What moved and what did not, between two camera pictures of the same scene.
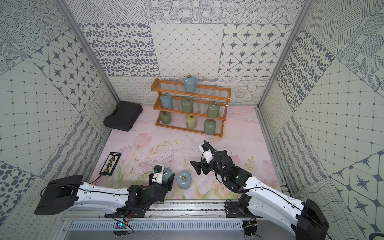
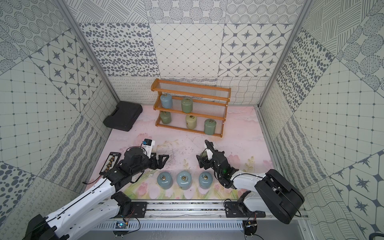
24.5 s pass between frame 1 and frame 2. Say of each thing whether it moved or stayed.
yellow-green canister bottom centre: stayed
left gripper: moved
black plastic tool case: stayed
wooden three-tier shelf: stayed
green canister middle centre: stayed
